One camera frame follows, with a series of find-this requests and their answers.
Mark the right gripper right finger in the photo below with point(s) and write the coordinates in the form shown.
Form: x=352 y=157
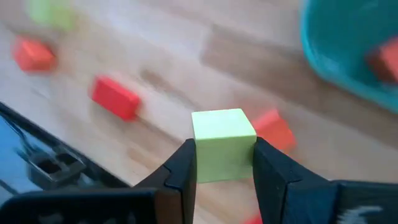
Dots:
x=289 y=202

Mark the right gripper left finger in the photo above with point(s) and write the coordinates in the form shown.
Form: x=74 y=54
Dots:
x=174 y=199

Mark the orange long block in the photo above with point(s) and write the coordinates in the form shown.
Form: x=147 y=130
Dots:
x=388 y=59
x=275 y=130

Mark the green cube block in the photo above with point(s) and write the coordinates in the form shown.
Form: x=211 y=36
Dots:
x=224 y=140
x=51 y=12

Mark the red long block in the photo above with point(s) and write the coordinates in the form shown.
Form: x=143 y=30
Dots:
x=115 y=98

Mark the orange cube block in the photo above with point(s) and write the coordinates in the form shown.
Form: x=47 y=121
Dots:
x=32 y=55

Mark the teal plastic basket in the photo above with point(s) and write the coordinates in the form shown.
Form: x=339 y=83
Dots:
x=335 y=46

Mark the black aluminium table frame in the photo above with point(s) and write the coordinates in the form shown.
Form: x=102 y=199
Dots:
x=57 y=177

